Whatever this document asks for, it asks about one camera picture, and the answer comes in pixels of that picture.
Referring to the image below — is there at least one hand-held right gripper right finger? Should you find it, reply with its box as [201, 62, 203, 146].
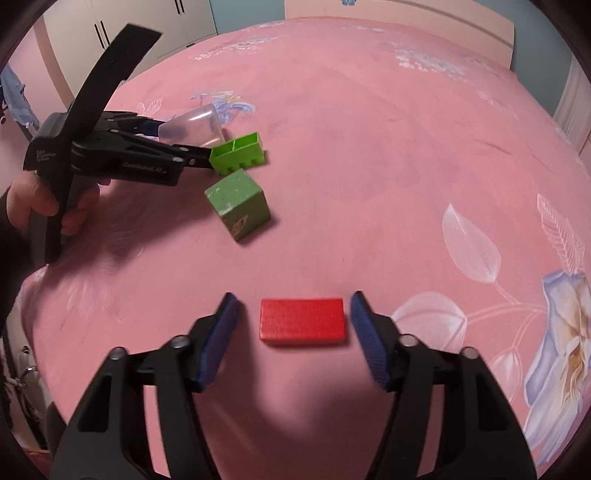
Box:
[350, 291, 539, 480]

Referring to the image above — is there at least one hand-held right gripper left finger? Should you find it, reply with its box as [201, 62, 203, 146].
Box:
[48, 292, 241, 480]

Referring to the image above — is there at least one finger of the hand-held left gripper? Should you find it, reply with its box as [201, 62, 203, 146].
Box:
[102, 111, 164, 139]
[99, 134, 218, 174]

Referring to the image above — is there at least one clear plastic cup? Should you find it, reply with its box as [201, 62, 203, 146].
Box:
[158, 104, 226, 146]

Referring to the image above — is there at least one green plastic brick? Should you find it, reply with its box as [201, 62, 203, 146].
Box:
[209, 131, 269, 176]

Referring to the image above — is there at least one red block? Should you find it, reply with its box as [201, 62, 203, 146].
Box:
[259, 298, 347, 346]

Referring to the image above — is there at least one person's left hand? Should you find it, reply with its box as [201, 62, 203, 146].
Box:
[7, 176, 100, 236]

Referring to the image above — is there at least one green cube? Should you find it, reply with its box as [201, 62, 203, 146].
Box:
[204, 168, 271, 242]

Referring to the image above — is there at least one blue towel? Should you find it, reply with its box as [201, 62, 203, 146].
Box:
[0, 65, 40, 132]

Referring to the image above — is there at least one cream wardrobe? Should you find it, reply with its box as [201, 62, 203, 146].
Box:
[44, 0, 218, 100]

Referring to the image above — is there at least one pink floral bedsheet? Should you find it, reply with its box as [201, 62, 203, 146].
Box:
[18, 16, 591, 480]

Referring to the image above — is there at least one cream bed headboard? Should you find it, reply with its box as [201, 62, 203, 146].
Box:
[284, 0, 515, 70]

